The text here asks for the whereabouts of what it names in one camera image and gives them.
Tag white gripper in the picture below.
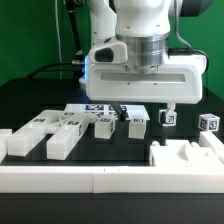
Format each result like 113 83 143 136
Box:
86 55 207 124

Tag white chair seat plate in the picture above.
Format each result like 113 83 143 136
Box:
149 140 223 168

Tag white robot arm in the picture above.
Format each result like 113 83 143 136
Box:
65 0 214 126

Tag white chair back part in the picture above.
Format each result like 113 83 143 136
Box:
7 110 97 160

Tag paper sheet with tags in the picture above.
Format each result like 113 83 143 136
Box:
65 104 150 120

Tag white tagged cube middle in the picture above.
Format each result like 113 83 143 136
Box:
158 109 177 127

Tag white tagged cube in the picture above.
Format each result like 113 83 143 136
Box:
198 114 220 131
158 109 177 127

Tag white tagged cube far right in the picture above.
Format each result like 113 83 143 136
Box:
198 114 220 131

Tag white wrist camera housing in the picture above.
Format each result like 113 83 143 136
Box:
88 36 128 64

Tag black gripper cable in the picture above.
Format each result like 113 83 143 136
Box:
172 0 210 73

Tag black cable on table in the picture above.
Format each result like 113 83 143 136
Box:
25 60 88 80

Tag white left fence rail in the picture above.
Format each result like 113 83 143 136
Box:
0 129 12 163

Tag white hanging cable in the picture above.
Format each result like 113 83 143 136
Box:
54 0 64 80

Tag white front fence rail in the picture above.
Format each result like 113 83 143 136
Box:
0 166 224 193

